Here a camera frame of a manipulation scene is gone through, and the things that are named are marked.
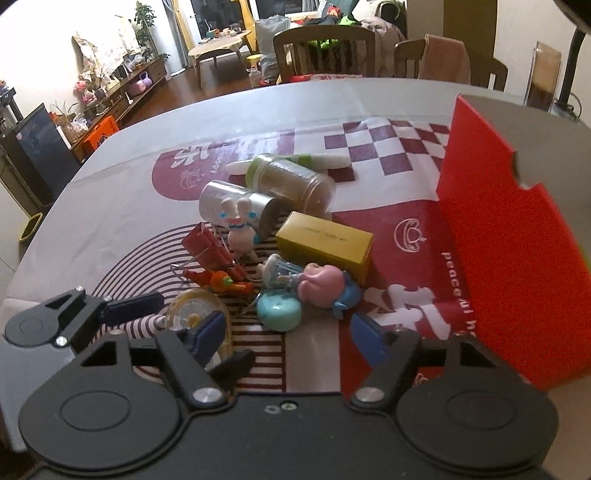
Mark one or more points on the clear tape roll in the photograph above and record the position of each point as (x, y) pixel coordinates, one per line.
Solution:
(184, 309)

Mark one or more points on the red cardboard box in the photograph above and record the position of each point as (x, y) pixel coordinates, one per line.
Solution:
(508, 254)

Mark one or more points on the red printed bag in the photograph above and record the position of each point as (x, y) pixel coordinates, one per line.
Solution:
(323, 77)

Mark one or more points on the yellow green bin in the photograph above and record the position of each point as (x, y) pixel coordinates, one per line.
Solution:
(30, 228)

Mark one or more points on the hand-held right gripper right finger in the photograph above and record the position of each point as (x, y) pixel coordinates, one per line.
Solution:
(369, 339)

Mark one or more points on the grey plastic bag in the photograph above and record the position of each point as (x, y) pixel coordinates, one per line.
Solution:
(268, 37)

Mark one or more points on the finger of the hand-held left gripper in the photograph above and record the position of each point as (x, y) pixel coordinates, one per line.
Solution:
(134, 305)
(238, 362)

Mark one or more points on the pile of clothes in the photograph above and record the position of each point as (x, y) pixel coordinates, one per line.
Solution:
(351, 18)

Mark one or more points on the orange plastic crate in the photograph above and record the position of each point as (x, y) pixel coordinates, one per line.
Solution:
(99, 134)

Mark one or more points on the large binder clip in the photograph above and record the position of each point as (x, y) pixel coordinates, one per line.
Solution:
(203, 242)

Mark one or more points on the white rabbit figurine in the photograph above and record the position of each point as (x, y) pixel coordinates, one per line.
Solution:
(240, 240)

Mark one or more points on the wooden low cabinet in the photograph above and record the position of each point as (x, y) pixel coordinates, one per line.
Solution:
(152, 69)

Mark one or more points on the wooden dining chair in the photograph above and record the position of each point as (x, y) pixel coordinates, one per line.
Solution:
(323, 39)
(408, 55)

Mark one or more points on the orange red toy figure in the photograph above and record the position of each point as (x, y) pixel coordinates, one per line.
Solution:
(226, 281)

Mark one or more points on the teal round case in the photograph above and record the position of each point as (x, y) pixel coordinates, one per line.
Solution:
(277, 314)

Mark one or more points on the black mini fridge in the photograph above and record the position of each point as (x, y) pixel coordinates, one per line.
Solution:
(37, 147)

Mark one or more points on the potted green plant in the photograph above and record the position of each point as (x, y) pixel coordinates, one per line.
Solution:
(145, 18)

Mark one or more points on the tall clear glass container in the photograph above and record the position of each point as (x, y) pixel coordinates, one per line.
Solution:
(540, 87)

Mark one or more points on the pink flower bouquet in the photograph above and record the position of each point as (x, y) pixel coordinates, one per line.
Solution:
(87, 92)

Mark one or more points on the desk lamp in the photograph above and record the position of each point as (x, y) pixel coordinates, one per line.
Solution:
(570, 60)

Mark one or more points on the wooden coffee table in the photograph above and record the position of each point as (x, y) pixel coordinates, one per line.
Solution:
(217, 46)

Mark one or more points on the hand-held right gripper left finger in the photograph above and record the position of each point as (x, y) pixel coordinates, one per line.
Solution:
(208, 334)

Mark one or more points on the clear jar with green lid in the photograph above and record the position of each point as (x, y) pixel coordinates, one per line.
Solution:
(295, 184)

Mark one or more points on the white and green tube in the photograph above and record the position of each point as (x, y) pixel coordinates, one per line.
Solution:
(334, 162)

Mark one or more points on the yellow rectangular box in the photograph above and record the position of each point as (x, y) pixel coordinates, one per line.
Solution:
(323, 240)

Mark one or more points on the pink cloth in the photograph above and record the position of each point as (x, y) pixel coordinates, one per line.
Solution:
(445, 60)

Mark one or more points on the pink purple bag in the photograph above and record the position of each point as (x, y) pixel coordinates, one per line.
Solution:
(141, 84)

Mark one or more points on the pink haired doll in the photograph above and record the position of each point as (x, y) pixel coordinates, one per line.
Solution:
(318, 286)

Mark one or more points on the silver tin can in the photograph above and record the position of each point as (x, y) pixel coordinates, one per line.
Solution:
(217, 201)

